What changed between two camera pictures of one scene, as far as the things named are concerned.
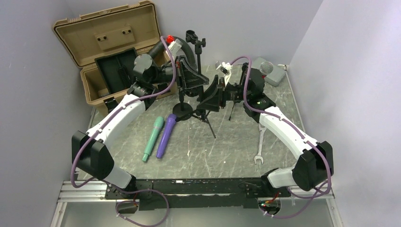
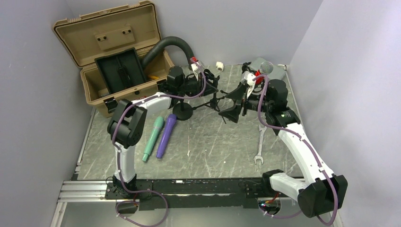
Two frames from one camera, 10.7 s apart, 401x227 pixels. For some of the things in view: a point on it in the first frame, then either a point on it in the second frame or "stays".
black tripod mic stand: [191, 36] → [213, 102]
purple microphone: [170, 121] stays
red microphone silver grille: [265, 68] stays
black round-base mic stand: [183, 110] stays
